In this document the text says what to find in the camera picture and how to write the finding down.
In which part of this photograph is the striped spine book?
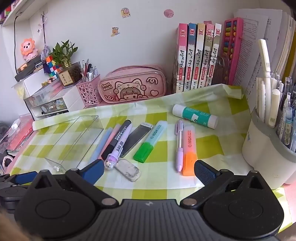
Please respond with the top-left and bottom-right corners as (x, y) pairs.
(198, 21), (216, 88)

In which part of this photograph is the pink cartoon pencil case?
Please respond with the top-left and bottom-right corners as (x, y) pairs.
(97, 65), (167, 106)

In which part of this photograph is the white wall shelf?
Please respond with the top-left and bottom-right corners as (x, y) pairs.
(0, 0), (44, 27)

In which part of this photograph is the black case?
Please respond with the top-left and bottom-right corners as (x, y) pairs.
(14, 57), (43, 81)

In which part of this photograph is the blue spine book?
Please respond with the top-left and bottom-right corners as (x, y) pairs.
(184, 22), (198, 92)

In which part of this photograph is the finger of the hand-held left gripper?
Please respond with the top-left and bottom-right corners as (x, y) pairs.
(0, 171), (38, 186)

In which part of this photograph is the green highlighter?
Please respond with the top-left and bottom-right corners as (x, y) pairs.
(133, 120), (168, 163)

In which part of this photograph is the white storage box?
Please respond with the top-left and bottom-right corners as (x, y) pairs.
(13, 70), (58, 98)

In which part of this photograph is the white desktop drawer organizer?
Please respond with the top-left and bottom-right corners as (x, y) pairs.
(23, 81), (86, 118)

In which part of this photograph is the pink abacus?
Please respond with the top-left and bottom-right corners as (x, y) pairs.
(218, 18), (244, 86)

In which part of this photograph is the green checked tablecloth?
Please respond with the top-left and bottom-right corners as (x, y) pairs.
(9, 83), (296, 237)

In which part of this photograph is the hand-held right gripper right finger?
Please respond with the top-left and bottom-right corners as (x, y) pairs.
(180, 160), (265, 208)

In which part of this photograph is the grey spine book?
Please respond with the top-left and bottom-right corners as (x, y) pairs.
(205, 23), (222, 87)

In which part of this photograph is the stack of printed papers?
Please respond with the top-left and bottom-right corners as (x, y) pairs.
(232, 9), (296, 109)

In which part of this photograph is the bundle of white pens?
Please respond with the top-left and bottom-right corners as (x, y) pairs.
(255, 39), (284, 129)

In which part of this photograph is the orange highlighter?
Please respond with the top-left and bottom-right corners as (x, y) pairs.
(180, 134), (198, 176)

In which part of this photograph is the dark pencil lead case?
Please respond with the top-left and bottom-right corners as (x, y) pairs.
(120, 123), (153, 158)

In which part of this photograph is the black cable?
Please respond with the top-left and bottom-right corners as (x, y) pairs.
(13, 10), (23, 67)

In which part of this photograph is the purple hanging charm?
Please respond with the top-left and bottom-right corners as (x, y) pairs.
(41, 44), (51, 61)

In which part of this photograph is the black marker pen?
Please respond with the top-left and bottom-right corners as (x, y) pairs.
(101, 120), (132, 160)

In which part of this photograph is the pink lion toy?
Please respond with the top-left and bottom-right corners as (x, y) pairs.
(20, 38), (38, 62)

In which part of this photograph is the pink perforated pen basket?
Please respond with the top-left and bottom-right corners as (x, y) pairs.
(75, 74), (102, 107)

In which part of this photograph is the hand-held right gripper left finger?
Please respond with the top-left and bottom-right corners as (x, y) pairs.
(32, 159), (119, 207)

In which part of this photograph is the white eraser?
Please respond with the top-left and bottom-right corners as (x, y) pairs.
(115, 159), (141, 182)

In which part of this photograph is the purple glitter top pen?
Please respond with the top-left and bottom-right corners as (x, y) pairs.
(105, 125), (133, 171)

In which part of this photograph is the white grey pen holder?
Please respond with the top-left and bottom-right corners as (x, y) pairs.
(242, 107), (296, 189)

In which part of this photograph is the clear plastic bookend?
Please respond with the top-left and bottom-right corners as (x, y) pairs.
(211, 56), (232, 84)

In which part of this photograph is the glass vase with label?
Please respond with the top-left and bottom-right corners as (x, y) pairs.
(58, 62), (83, 87)

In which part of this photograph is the pink spine book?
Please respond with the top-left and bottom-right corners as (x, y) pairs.
(172, 23), (189, 93)

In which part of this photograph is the white green glue stick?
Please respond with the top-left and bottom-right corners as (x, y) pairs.
(172, 104), (218, 129)

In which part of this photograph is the pink pen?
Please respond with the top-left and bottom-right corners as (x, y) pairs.
(99, 124), (122, 158)

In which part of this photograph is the cream spine book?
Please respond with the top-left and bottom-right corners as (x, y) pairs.
(191, 23), (206, 91)

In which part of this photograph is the clear plastic box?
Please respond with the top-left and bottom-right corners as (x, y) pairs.
(44, 115), (104, 174)

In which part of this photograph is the colourful puzzle cube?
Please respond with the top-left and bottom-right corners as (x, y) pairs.
(43, 55), (64, 80)

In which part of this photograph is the purple mechanical pencil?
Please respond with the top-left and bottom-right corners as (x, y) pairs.
(176, 119), (184, 173)

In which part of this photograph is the bundle of clear gel pens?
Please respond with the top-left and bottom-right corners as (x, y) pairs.
(276, 76), (296, 152)

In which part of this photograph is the bunch of pens in basket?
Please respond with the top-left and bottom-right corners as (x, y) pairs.
(80, 59), (100, 81)

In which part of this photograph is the lucky bamboo plant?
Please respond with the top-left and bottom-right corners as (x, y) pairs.
(48, 40), (78, 67)

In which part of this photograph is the blue pen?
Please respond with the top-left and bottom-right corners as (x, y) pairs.
(90, 128), (114, 163)

